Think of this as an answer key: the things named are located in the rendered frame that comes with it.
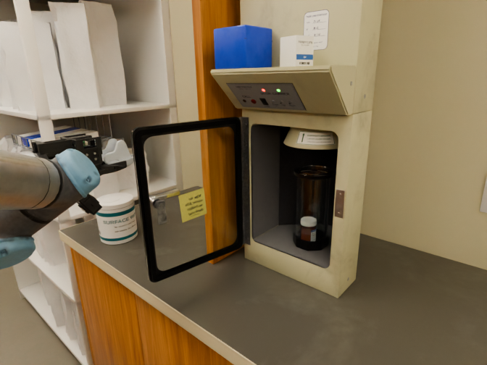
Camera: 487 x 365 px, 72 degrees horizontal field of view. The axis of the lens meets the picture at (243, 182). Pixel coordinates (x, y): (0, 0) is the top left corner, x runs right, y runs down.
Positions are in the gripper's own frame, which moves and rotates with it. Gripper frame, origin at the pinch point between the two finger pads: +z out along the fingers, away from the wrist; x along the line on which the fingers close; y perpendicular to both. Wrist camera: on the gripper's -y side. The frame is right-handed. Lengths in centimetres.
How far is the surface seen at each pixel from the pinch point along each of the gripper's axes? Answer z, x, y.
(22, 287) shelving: 8, 185, -122
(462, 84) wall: 73, -52, 15
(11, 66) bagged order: 9, 105, 24
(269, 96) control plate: 23.9, -21.8, 13.6
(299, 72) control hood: 18.9, -32.9, 18.7
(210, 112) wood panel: 23.1, -2.6, 9.0
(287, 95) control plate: 23.4, -27.1, 14.1
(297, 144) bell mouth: 31.7, -25.0, 1.4
